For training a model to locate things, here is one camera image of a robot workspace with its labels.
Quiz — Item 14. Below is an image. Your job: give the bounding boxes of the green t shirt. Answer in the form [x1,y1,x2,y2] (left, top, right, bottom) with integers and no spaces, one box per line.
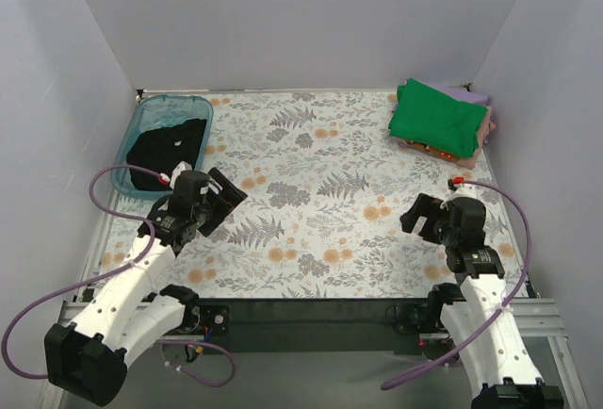
[388,79,488,158]

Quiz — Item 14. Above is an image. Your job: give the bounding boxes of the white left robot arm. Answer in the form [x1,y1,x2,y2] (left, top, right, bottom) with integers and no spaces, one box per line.
[44,168,247,406]

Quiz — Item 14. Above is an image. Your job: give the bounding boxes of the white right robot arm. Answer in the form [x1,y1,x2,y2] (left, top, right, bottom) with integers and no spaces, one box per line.
[400,193,564,408]

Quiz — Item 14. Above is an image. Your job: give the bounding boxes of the black t shirt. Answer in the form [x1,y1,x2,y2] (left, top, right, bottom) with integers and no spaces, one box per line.
[125,118,207,175]

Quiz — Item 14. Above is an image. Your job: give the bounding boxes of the floral table mat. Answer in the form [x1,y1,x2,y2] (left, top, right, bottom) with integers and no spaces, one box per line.
[156,91,493,298]

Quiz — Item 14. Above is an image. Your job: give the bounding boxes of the blue plastic basket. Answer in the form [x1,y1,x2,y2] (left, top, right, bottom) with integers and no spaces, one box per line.
[115,94,214,175]

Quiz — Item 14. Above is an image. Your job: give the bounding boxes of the pink folded t shirt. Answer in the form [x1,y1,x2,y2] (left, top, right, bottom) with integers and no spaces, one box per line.
[397,106,497,170]

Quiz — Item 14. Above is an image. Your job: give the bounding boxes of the lavender folded t shirt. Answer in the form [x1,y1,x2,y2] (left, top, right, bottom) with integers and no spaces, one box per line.
[432,84,489,106]

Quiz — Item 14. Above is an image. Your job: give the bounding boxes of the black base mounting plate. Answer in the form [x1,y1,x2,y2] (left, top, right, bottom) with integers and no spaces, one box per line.
[166,298,449,355]

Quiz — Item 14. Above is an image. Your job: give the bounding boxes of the aluminium frame rail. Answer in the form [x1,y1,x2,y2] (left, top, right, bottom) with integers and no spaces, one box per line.
[40,300,590,409]

